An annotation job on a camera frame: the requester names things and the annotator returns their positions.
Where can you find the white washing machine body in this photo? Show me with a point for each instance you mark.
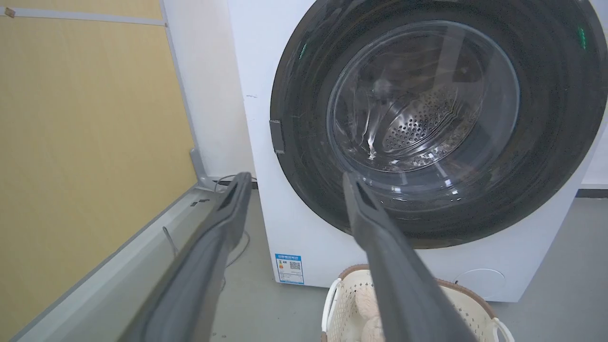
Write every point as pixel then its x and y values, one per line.
pixel 266 95

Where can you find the white plastic laundry basket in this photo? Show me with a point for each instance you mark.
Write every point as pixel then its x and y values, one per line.
pixel 475 308

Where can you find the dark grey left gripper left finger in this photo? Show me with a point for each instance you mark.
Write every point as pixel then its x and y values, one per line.
pixel 199 275

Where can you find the yellow partition panel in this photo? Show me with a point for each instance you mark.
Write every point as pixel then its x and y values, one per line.
pixel 85 142

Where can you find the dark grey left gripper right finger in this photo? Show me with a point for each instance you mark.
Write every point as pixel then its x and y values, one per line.
pixel 403 285

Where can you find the black round washing machine door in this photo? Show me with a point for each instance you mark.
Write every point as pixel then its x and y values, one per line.
pixel 437 118

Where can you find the blue energy label sticker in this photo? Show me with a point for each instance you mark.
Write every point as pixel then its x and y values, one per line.
pixel 289 269

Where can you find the beige plush toy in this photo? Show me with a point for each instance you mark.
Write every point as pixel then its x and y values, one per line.
pixel 368 313

